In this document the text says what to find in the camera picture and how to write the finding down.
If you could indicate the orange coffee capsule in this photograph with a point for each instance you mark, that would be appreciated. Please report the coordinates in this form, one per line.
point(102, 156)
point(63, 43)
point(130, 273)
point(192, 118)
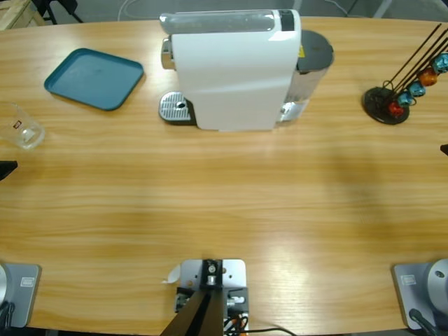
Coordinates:
point(428, 77)

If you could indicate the white capsule coffee machine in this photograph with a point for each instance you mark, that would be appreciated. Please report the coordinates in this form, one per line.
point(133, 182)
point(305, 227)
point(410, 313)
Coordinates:
point(231, 77)

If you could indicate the white paper tag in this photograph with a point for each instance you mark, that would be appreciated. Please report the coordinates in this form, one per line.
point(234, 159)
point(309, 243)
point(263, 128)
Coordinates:
point(173, 274)

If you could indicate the light wooden crate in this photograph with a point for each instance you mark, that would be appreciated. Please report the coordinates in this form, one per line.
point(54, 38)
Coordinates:
point(17, 14)

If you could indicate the clear water tank black lid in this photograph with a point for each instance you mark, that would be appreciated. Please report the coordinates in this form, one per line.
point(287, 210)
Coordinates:
point(315, 49)

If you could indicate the black capsule holder with rods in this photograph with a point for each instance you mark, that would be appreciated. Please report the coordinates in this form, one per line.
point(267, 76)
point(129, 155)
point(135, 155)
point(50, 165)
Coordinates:
point(378, 105)

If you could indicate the red coffee capsule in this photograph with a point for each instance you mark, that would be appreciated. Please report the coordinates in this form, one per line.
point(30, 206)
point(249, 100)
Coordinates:
point(395, 110)

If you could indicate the black chair legs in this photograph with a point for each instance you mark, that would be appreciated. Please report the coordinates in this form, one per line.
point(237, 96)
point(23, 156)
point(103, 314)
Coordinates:
point(49, 10)

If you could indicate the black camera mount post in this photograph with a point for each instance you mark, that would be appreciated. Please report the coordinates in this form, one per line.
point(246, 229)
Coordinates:
point(199, 315)

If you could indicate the clear glass cup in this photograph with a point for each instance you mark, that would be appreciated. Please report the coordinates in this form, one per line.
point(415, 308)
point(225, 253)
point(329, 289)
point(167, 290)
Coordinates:
point(26, 134)

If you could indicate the robot arm grey base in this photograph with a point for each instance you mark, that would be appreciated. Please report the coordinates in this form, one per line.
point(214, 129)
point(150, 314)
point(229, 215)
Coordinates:
point(21, 297)
point(420, 290)

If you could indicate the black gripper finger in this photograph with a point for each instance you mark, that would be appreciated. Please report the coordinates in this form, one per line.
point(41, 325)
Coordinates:
point(5, 168)
point(445, 148)

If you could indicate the silver grated drip tray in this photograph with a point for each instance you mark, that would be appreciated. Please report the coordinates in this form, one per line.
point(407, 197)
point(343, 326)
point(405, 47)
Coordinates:
point(171, 106)

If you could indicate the grey metal frame leg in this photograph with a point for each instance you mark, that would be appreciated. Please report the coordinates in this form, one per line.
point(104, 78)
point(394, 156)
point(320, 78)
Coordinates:
point(383, 7)

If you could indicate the teal blue coffee capsule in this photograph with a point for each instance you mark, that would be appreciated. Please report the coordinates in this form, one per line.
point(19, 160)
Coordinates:
point(441, 63)
point(417, 89)
point(405, 100)

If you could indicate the teal plastic tray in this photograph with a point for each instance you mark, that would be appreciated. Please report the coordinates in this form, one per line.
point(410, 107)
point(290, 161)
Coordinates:
point(94, 78)

